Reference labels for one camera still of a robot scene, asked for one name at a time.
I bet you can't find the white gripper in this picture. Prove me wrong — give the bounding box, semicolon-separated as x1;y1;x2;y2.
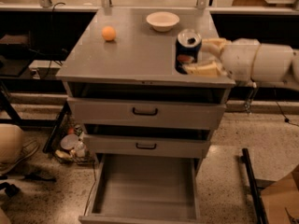
183;37;260;81

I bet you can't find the blue pepsi can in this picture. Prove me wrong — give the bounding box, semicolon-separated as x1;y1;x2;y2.
175;29;202;74

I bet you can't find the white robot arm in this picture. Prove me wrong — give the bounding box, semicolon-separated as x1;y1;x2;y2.
182;38;299;91

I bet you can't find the grey drawer cabinet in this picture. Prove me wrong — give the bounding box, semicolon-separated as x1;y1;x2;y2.
55;7;236;224

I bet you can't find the grey top drawer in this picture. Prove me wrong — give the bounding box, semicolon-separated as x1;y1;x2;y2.
67;98;225;130

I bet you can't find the grey drawer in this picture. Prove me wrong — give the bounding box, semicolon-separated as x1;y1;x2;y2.
78;154;201;224
83;134;210;159
67;98;225;130

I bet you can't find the grey middle drawer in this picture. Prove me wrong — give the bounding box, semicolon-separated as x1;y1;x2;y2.
83;134;210;159

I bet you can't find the grey bottom drawer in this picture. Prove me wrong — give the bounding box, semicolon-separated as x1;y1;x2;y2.
78;154;201;224

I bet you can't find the white bowl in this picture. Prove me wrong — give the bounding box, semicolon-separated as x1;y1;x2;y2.
146;11;179;32

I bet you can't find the orange fruit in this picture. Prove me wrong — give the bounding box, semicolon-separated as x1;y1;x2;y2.
102;26;116;41

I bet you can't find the cardboard box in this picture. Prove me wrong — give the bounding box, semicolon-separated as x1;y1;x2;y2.
262;165;299;224

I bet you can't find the person's leg and shoe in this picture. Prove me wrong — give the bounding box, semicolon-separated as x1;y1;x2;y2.
0;123;39;175

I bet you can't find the black cable at left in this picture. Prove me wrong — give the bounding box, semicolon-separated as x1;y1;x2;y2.
27;2;70;81

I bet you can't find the black metal frame bar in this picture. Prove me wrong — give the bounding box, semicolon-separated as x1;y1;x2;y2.
241;148;268;224

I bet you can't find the wire basket with items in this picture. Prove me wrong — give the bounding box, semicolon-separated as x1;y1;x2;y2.
53;115;94;166

